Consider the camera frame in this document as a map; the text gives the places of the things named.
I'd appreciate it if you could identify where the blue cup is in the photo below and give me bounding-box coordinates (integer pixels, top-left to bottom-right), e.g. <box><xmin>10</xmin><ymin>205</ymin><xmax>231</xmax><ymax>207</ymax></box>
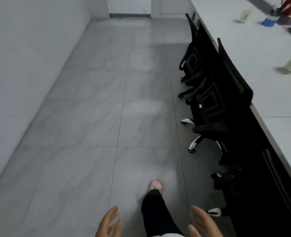
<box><xmin>262</xmin><ymin>8</ymin><xmax>282</xmax><ymax>27</ymax></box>

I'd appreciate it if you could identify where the person's white shirt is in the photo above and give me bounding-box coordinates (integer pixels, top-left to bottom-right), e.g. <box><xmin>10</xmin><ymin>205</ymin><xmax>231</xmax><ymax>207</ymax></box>
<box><xmin>149</xmin><ymin>233</ymin><xmax>185</xmax><ymax>237</ymax></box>

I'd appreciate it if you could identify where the person's left hand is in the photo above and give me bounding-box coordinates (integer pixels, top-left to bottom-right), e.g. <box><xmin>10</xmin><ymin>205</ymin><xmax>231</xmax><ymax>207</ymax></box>
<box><xmin>95</xmin><ymin>206</ymin><xmax>123</xmax><ymax>237</ymax></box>

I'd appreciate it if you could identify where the person's black trouser leg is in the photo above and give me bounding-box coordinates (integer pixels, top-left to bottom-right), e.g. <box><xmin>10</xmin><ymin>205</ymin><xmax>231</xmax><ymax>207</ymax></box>
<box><xmin>141</xmin><ymin>190</ymin><xmax>184</xmax><ymax>237</ymax></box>

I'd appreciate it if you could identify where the person's pink shoe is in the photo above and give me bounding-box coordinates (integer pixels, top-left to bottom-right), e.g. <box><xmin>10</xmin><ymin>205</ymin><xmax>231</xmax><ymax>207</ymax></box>
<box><xmin>149</xmin><ymin>179</ymin><xmax>164</xmax><ymax>194</ymax></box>

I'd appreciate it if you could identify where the person's right hand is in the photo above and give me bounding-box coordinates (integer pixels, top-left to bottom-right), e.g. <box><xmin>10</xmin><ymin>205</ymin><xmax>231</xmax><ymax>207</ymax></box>
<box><xmin>188</xmin><ymin>205</ymin><xmax>224</xmax><ymax>237</ymax></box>

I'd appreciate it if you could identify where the black office chair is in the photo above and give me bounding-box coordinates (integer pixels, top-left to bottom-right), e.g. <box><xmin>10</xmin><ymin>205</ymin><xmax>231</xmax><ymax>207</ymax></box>
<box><xmin>181</xmin><ymin>38</ymin><xmax>254</xmax><ymax>154</ymax></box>
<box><xmin>207</xmin><ymin>148</ymin><xmax>291</xmax><ymax>237</ymax></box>
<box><xmin>177</xmin><ymin>13</ymin><xmax>220</xmax><ymax>99</ymax></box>

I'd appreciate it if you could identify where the white door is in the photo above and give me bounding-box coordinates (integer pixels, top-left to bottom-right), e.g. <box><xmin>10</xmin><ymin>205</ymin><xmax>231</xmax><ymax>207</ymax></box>
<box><xmin>106</xmin><ymin>0</ymin><xmax>152</xmax><ymax>18</ymax></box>

